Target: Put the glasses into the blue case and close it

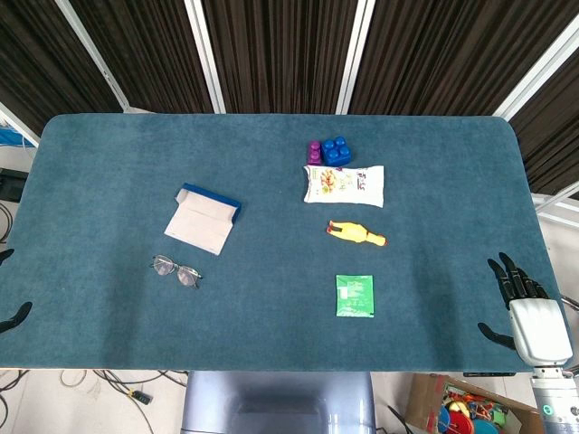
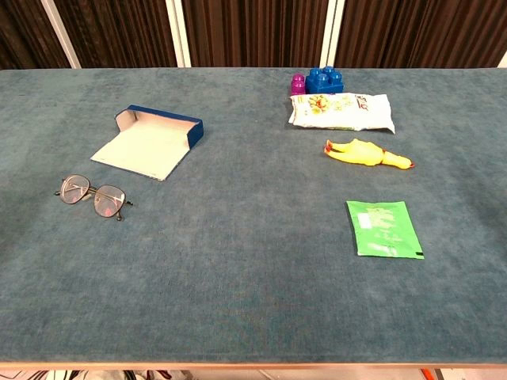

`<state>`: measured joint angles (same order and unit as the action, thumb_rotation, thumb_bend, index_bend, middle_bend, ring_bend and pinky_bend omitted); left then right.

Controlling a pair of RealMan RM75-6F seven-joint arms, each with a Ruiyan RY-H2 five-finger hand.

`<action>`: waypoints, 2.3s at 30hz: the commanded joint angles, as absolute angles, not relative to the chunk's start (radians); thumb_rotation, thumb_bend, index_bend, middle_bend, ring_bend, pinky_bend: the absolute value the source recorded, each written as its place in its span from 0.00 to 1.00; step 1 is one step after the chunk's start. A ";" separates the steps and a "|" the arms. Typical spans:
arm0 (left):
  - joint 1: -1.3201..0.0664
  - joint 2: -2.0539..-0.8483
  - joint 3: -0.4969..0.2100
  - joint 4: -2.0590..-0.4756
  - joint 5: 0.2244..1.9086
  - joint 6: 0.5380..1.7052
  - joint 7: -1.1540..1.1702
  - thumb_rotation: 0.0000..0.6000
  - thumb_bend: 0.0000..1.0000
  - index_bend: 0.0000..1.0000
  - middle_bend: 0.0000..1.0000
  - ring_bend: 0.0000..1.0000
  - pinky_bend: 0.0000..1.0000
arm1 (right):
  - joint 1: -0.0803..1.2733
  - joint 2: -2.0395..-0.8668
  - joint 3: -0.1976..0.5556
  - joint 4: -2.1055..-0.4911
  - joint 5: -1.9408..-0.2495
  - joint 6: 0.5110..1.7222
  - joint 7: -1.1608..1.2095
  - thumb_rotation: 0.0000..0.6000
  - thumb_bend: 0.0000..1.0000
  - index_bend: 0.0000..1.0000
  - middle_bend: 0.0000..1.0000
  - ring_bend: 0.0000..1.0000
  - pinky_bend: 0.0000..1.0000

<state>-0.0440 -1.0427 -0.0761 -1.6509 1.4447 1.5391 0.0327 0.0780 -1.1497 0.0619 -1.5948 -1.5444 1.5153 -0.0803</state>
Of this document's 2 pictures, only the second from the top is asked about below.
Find teal fabric table cover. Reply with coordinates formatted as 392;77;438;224
0;66;507;365

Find green foil packet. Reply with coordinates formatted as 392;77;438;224
345;199;425;260

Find purple toy building brick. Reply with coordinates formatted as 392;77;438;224
290;73;308;97

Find blue toy building brick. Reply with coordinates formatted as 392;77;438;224
305;66;345;95

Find blue glasses case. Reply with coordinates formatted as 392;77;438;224
90;104;204;182

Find yellow rubber chicken toy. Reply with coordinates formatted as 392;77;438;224
324;138;416;171

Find metal frame eyeglasses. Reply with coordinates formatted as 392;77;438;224
54;173;134;222

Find white snack bag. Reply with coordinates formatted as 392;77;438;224
288;92;396;135

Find dark brown pleated curtain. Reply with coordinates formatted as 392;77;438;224
0;0;507;70

